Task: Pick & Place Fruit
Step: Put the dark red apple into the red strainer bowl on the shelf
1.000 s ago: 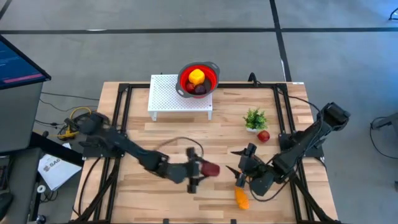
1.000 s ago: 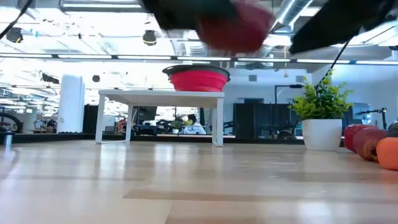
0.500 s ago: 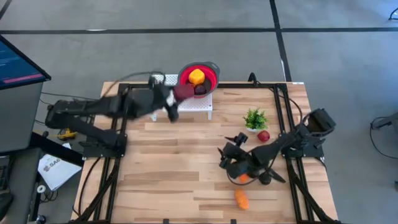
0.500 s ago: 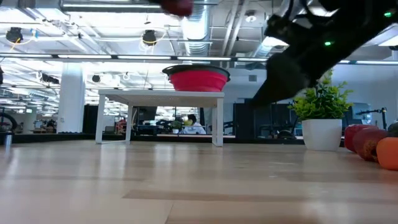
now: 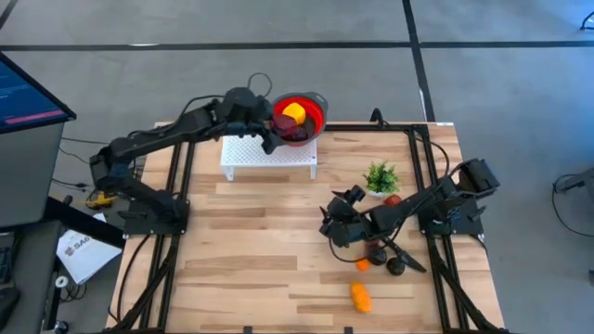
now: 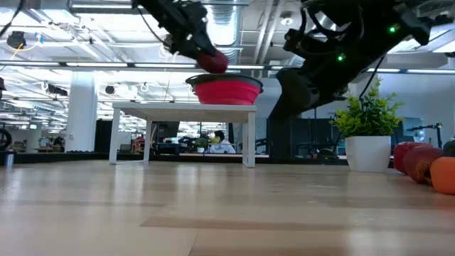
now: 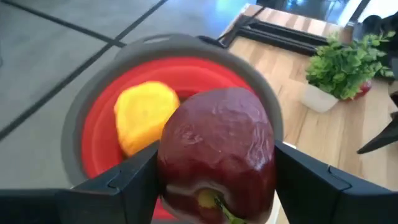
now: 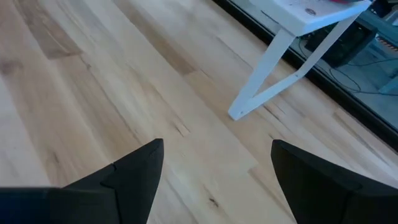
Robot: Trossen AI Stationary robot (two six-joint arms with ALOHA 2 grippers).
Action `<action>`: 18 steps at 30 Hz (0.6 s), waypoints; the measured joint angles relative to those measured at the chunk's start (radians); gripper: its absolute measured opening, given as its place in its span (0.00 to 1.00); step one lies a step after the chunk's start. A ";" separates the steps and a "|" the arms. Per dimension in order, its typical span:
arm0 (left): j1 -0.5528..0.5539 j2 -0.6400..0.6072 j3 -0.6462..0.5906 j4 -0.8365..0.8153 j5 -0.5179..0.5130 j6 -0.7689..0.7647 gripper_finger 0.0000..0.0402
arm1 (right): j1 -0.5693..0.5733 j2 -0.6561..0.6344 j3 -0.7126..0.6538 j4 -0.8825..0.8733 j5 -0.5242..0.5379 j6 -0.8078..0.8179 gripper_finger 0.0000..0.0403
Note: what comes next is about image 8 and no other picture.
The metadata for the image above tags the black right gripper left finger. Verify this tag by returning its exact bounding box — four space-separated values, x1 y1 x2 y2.
0 138 165 224

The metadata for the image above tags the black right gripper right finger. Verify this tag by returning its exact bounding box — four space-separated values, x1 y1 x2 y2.
271 139 398 224

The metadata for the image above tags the black equipment box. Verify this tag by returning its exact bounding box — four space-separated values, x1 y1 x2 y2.
304 18 379 68

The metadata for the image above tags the white perforated shelf riser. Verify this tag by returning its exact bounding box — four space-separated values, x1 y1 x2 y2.
228 0 373 121

